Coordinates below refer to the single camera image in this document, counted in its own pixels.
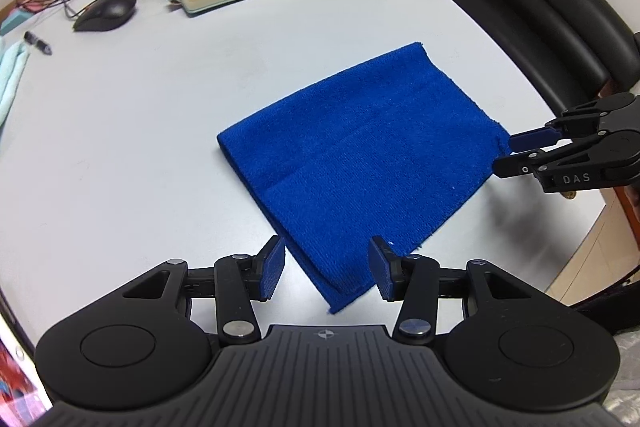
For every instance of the light blue cloth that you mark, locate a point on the light blue cloth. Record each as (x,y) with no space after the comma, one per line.
(10,77)

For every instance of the black pen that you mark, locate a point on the black pen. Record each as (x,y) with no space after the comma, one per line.
(38,43)

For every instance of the red printed object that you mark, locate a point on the red printed object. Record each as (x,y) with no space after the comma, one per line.
(15,387)

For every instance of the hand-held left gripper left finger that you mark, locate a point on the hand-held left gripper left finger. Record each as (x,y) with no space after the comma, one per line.
(271,269)

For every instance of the black computer mouse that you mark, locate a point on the black computer mouse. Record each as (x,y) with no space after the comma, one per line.
(106,12)

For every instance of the cardboard box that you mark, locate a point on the cardboard box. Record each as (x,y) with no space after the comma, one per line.
(20,14)

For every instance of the blue towel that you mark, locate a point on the blue towel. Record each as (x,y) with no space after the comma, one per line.
(360,167)

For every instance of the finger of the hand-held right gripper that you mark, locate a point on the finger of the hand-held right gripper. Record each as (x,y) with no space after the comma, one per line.
(534,138)
(517,167)

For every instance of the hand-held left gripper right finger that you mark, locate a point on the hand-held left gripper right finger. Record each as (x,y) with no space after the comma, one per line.
(381,271)

